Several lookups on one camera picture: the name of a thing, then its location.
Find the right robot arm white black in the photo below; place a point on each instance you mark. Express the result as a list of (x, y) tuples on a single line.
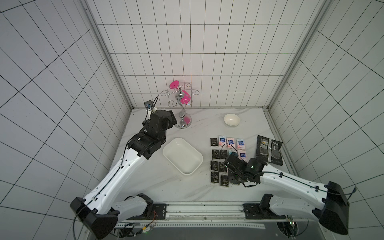
[(326, 204)]

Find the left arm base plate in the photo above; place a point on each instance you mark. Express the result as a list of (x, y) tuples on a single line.
[(154, 211)]

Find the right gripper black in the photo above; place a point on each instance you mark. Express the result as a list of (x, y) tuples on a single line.
[(231, 163)]

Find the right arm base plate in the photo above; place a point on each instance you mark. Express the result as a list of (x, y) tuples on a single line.
[(256, 212)]

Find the white ceramic bowl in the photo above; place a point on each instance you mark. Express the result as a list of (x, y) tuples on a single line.
[(232, 120)]

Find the black snack bag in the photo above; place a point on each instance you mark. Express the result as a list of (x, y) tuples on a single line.
[(276, 156), (263, 151)]

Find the black tissue pack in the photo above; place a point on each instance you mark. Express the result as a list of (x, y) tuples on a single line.
[(223, 154), (214, 166), (214, 142), (215, 177), (222, 168), (224, 181)]

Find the pink cup upper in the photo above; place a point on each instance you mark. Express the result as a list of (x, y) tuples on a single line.
[(174, 85)]

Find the pink cup lower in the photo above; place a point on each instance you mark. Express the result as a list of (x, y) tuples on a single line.
[(186, 99)]

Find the pink cup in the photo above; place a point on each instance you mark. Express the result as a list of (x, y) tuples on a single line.
[(186, 99), (174, 85)]

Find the chrome cup holder stand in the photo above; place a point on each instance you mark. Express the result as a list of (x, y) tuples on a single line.
[(184, 120)]

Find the pink Tempo tissue pack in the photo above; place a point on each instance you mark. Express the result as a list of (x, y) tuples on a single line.
[(242, 155), (222, 140), (241, 144), (231, 143)]

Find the white storage box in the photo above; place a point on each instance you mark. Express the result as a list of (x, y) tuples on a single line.
[(183, 156)]

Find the aluminium mounting rail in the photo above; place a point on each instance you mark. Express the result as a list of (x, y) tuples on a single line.
[(217, 214)]

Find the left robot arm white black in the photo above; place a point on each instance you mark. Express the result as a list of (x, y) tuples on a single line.
[(98, 210)]

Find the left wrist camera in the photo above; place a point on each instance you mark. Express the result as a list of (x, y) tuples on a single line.
[(148, 104)]

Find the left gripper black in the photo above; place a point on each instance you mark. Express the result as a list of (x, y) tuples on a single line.
[(173, 121)]

